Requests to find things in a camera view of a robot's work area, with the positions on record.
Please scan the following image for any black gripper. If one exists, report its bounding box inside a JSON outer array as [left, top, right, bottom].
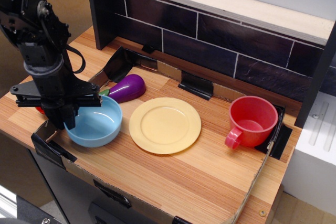
[[10, 56, 101, 130]]

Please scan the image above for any light blue bowl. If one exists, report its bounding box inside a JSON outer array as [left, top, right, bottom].
[[65, 95, 122, 147]]

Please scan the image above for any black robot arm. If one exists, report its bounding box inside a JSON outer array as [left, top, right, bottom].
[[1, 0, 101, 129]]

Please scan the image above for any cardboard fence with black tape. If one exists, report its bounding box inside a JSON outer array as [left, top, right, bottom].
[[35, 43, 286, 223]]

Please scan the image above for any yellow plate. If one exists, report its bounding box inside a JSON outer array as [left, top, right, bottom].
[[129, 98, 202, 154]]

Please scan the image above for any red toy strawberry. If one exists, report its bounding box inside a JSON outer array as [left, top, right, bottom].
[[35, 106, 45, 114]]

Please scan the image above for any purple toy eggplant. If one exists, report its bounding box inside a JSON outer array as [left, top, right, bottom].
[[99, 74, 146, 103]]

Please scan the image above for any red cup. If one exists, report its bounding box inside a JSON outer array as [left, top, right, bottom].
[[225, 96, 278, 150]]

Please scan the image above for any white wooden shelf board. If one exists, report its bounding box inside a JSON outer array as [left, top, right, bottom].
[[171, 0, 335, 45]]

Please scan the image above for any white appliance at right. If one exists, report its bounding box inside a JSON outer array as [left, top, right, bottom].
[[282, 92, 335, 215]]

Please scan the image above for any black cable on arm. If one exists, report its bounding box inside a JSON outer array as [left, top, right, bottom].
[[39, 16, 87, 74]]

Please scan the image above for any dark shelf post right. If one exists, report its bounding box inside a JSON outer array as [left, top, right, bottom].
[[295, 24, 335, 128]]

